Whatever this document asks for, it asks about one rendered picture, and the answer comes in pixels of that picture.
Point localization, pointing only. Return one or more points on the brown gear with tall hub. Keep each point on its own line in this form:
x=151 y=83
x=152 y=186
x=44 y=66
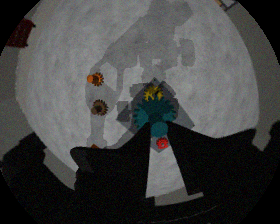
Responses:
x=96 y=79

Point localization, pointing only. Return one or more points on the teal gear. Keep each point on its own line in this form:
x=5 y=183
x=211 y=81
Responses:
x=155 y=112

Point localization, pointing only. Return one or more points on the yellow gear with black stripe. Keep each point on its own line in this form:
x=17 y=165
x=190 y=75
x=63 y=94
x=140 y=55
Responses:
x=153 y=90

